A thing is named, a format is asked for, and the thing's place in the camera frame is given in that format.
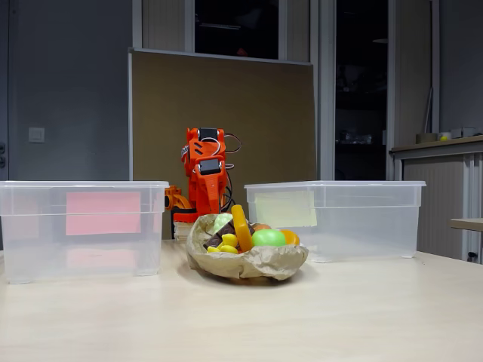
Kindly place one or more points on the orange-red gripper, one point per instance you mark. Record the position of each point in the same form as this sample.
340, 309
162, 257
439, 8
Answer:
210, 185

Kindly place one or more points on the light green toy grapes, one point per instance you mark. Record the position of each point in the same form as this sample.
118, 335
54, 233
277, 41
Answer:
223, 221

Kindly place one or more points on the brown toy chocolate bar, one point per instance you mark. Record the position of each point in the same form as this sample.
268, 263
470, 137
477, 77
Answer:
217, 237

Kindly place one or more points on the orange toy waffle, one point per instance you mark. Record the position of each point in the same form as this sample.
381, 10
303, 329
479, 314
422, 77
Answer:
241, 230

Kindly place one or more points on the yellow toy bananas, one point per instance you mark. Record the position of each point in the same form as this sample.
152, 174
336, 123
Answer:
228, 241

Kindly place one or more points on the green toy apple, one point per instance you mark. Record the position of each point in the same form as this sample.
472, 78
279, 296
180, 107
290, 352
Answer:
268, 238

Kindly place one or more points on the orange toy croissant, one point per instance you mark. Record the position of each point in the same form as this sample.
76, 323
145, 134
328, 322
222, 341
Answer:
291, 237

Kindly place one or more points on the orange-red robot arm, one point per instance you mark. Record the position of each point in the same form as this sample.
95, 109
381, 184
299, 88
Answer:
196, 151

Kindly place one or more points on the yellow-green paper label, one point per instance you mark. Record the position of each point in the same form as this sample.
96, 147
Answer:
283, 209

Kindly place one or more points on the pink paper label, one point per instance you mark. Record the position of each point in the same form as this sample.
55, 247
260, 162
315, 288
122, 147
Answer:
102, 213

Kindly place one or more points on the clear plastic bin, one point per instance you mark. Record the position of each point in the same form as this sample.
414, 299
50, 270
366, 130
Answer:
37, 249
370, 226

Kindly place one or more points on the light orange printed part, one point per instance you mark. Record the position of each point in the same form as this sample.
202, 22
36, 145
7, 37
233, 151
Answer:
175, 198

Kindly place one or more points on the wooden base block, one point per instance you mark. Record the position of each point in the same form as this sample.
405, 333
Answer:
183, 231

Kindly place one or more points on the crumpled brown paper bag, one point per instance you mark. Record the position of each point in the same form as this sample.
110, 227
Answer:
256, 262

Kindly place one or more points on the brown pin board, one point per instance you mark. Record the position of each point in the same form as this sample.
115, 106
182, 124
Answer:
264, 113

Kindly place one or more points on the grey shutter cabinet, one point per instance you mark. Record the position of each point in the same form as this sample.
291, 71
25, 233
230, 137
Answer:
434, 188

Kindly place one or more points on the small side table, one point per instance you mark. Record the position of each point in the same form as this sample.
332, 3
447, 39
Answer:
468, 224

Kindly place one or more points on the white light switch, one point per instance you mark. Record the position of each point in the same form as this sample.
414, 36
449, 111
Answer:
36, 135

